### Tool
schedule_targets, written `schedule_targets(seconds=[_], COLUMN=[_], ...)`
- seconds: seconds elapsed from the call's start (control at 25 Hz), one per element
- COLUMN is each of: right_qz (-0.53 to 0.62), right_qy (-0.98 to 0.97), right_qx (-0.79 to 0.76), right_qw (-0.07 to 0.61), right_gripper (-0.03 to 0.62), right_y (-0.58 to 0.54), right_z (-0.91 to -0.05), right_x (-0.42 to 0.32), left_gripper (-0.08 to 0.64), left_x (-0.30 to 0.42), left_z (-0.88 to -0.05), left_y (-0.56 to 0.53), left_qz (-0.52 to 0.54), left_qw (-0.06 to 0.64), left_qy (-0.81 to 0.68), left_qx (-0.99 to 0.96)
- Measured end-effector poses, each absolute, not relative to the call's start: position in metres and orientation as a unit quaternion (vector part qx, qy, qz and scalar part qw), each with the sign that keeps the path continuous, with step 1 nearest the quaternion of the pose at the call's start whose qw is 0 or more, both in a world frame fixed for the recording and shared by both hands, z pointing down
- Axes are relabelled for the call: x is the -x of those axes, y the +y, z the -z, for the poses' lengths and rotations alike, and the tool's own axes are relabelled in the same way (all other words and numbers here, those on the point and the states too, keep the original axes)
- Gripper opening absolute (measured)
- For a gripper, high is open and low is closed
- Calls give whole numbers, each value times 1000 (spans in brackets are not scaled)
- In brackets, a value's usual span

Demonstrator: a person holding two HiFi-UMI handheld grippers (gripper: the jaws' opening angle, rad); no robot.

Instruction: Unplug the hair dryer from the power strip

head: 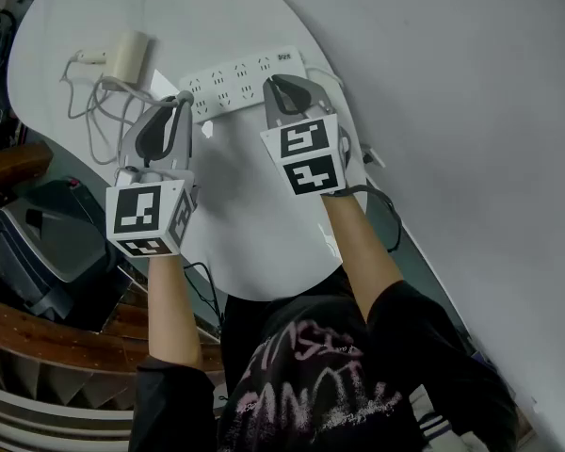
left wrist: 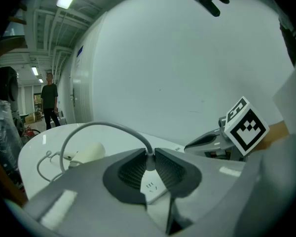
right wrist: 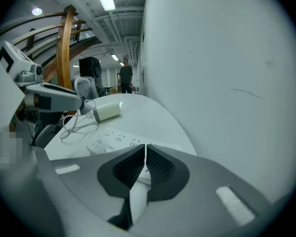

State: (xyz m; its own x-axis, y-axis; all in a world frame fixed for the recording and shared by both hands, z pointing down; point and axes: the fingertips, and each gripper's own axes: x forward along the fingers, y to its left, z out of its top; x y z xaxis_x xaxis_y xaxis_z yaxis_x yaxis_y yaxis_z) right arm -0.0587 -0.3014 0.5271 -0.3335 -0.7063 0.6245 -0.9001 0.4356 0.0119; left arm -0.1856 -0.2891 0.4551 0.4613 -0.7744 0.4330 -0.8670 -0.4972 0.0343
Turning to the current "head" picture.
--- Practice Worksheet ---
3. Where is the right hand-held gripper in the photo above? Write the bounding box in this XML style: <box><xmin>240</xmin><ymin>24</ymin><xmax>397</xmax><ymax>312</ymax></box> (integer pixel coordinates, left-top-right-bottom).
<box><xmin>260</xmin><ymin>73</ymin><xmax>354</xmax><ymax>198</ymax></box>

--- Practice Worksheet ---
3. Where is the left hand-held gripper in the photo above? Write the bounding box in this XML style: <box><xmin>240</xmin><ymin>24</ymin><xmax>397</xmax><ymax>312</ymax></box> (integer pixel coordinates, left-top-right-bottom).
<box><xmin>105</xmin><ymin>102</ymin><xmax>202</xmax><ymax>258</ymax></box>

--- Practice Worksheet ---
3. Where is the black printer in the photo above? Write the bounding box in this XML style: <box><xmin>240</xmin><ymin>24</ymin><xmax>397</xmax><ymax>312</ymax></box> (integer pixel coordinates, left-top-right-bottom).
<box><xmin>0</xmin><ymin>179</ymin><xmax>123</xmax><ymax>323</ymax></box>

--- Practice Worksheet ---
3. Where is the white power strip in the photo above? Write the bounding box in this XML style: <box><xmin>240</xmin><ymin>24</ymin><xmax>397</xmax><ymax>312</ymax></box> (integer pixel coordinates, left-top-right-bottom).
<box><xmin>178</xmin><ymin>44</ymin><xmax>309</xmax><ymax>126</ymax></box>

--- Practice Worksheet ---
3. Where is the white charger with cable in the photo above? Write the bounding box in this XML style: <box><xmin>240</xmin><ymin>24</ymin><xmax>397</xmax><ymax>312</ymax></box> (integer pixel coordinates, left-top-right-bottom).
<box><xmin>60</xmin><ymin>56</ymin><xmax>180</xmax><ymax>165</ymax></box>

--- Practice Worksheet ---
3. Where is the person's white striped sock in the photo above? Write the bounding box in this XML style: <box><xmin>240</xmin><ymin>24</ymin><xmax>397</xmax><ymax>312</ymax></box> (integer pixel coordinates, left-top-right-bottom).
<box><xmin>412</xmin><ymin>383</ymin><xmax>453</xmax><ymax>447</ymax></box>

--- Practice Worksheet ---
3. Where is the person's black printed shirt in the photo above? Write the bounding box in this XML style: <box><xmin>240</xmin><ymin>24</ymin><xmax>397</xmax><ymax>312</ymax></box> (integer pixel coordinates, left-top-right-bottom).
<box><xmin>131</xmin><ymin>270</ymin><xmax>522</xmax><ymax>452</ymax></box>

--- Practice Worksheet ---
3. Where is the person's left forearm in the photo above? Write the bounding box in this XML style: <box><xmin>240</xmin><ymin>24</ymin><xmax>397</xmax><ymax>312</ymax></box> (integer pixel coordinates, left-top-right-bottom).
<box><xmin>145</xmin><ymin>251</ymin><xmax>204</xmax><ymax>370</ymax></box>

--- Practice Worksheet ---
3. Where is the person's right forearm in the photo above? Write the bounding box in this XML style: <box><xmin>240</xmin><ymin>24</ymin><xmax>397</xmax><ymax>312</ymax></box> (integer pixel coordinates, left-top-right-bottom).
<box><xmin>320</xmin><ymin>190</ymin><xmax>405</xmax><ymax>324</ymax></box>

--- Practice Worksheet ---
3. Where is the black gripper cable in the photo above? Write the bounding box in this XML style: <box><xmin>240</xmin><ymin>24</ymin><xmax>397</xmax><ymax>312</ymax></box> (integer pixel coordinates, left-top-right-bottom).
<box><xmin>183</xmin><ymin>261</ymin><xmax>226</xmax><ymax>333</ymax></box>
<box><xmin>338</xmin><ymin>184</ymin><xmax>402</xmax><ymax>253</ymax></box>

